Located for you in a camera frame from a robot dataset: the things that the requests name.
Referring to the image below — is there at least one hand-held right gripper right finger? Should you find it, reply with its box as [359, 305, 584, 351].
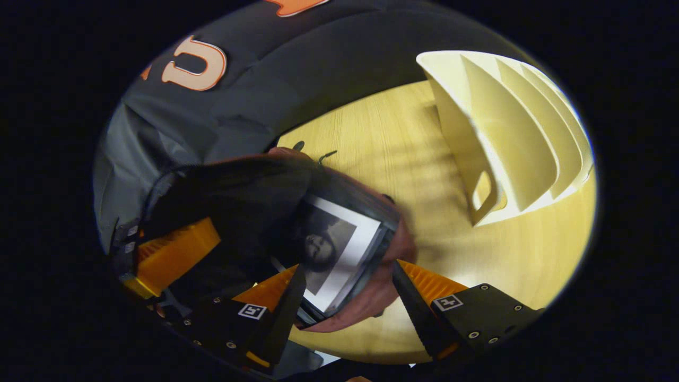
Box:
[391, 259, 545, 362]

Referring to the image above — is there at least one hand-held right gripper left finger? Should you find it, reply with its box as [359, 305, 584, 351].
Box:
[180, 264, 308, 373]

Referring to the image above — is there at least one white portrait cover book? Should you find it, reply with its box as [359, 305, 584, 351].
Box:
[271, 194, 397, 325]

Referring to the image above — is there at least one maroon schoolbag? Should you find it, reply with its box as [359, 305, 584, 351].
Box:
[142, 147, 421, 334]

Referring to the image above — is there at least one white bookshelf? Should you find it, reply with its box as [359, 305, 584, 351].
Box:
[416, 50, 595, 228]

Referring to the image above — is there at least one black backdrop cloth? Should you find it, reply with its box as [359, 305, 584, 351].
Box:
[93, 0, 531, 253]

